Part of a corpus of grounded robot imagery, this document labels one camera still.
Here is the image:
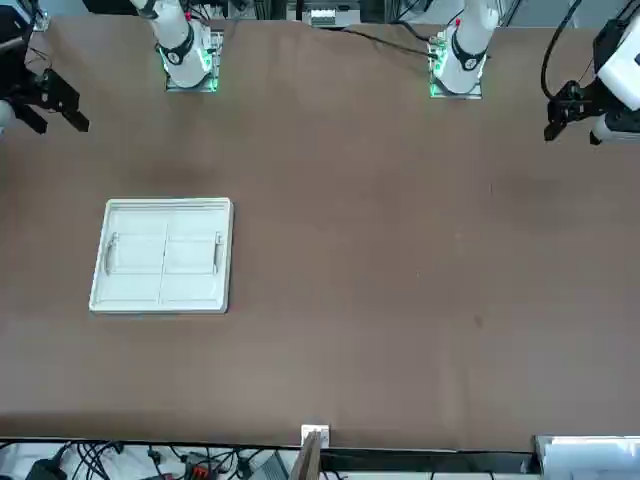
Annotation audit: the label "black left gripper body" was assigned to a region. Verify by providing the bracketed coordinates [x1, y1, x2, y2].
[547, 79, 601, 124]

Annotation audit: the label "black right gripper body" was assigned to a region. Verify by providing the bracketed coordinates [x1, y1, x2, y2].
[7, 68, 81, 115]

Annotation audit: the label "white folding storage box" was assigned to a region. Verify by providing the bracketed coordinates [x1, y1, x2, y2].
[88, 197, 235, 316]

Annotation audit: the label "white socket box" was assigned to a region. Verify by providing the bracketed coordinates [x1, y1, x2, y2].
[300, 423, 331, 448]

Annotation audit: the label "white power strip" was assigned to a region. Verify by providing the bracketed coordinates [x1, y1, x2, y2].
[308, 7, 340, 29]

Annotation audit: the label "clear plastic sheets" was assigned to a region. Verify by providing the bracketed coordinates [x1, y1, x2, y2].
[533, 433, 640, 480]

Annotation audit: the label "black power adapter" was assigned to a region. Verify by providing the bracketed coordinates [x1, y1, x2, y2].
[24, 457, 69, 480]

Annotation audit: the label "grey metal device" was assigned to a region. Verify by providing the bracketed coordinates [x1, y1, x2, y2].
[252, 451, 292, 480]

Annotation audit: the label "brown wooden board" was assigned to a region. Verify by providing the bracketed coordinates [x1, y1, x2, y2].
[289, 430, 324, 480]

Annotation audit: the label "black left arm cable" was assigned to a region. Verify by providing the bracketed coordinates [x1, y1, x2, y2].
[539, 0, 587, 101]

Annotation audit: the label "black cable across table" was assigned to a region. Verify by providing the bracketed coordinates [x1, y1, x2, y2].
[319, 24, 441, 57]

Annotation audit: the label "black floor cable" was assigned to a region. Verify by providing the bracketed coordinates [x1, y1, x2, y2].
[69, 439, 126, 480]

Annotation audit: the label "black cable duct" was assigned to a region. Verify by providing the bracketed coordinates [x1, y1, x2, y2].
[319, 448, 536, 474]

